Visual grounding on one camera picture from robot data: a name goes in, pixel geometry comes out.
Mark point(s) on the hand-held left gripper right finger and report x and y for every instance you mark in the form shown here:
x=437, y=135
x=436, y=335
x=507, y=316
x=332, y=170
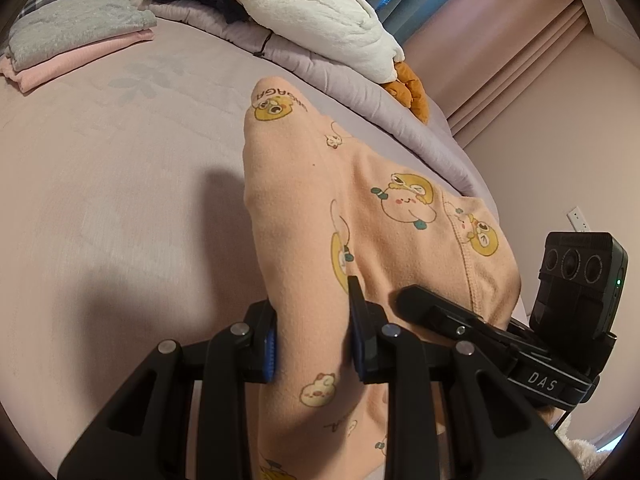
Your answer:
x=356, y=355

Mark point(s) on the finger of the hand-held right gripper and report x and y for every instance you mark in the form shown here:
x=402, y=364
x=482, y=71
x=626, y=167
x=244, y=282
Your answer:
x=450, y=320

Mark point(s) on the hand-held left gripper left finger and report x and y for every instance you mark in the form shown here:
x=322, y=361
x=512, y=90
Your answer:
x=270, y=355

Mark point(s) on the orange cartoon print pants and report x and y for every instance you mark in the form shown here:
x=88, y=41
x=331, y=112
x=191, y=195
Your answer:
x=310, y=210

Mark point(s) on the white fluffy rug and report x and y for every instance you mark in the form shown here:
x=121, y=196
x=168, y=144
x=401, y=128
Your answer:
x=582, y=447

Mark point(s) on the pink bed sheet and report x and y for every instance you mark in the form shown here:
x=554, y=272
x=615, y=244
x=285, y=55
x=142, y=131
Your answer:
x=125, y=185

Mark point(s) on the lilac quilt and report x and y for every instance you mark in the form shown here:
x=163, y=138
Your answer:
x=350, y=90

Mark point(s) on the pink curtain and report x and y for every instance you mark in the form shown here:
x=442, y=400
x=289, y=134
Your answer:
x=500, y=60

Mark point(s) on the blue curtain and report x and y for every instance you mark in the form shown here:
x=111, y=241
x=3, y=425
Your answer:
x=400, y=5

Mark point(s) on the white plush goose toy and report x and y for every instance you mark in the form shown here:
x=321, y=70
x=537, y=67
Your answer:
x=325, y=15

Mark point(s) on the pink folded cloth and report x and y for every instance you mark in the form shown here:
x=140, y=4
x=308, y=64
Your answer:
x=75, y=62

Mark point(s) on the grey folded cloth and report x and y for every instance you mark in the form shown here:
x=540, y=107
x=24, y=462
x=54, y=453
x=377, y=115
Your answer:
x=75, y=25

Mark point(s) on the white wall socket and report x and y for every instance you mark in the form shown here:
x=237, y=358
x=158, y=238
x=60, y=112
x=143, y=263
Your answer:
x=578, y=218

